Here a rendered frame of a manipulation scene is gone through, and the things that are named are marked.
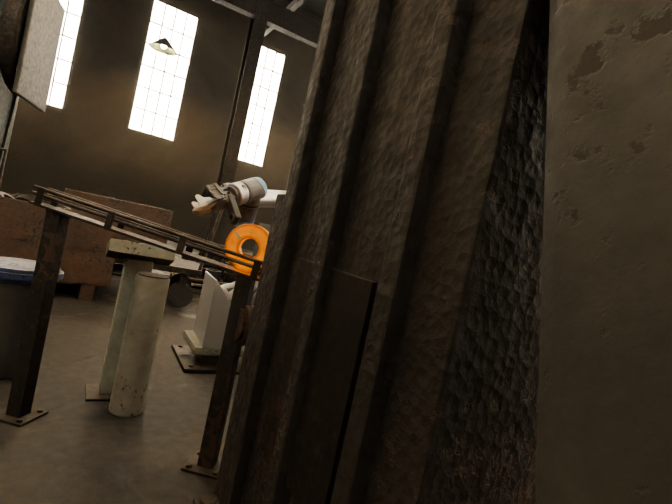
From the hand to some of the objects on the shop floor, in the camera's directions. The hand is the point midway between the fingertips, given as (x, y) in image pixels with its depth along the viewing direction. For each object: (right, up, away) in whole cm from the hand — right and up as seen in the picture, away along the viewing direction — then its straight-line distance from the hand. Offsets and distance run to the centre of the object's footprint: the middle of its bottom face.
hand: (196, 211), depth 153 cm
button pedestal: (-41, -71, +23) cm, 85 cm away
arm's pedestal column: (-18, -74, +88) cm, 117 cm away
